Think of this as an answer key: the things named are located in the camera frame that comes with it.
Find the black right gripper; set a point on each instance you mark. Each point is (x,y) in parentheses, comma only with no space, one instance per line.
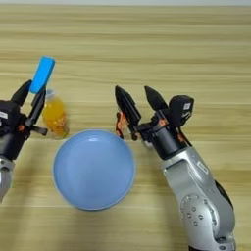
(166,140)

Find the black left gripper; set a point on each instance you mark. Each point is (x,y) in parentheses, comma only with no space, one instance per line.
(11,145)

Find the orange black pliers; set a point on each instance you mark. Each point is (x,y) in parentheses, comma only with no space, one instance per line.
(120,122)

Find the blue rectangular block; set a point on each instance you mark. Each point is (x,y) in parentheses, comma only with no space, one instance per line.
(42,74)

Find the orange juice bottle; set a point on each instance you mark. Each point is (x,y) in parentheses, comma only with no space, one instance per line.
(55,116)

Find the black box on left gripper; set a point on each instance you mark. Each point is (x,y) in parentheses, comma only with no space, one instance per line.
(8,114)

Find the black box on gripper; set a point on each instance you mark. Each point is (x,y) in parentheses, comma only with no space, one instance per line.
(181,109)
(8,114)

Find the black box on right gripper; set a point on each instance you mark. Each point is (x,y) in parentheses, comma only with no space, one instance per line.
(181,109)

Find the blue round plate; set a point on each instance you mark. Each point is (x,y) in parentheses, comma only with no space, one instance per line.
(94,170)

